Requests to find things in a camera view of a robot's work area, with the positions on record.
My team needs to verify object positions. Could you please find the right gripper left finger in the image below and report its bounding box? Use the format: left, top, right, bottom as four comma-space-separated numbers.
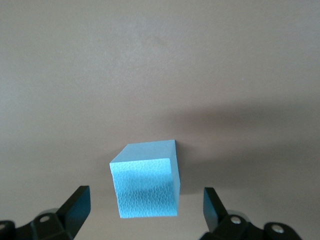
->
0, 185, 91, 240

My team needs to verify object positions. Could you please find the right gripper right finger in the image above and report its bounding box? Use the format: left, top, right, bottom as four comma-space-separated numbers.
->
203, 187, 304, 240

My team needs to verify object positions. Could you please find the light blue foam block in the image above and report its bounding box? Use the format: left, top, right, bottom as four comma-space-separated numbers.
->
109, 139, 181, 219

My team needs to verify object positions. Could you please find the brown table cover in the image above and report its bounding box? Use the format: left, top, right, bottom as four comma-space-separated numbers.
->
0, 0, 320, 240

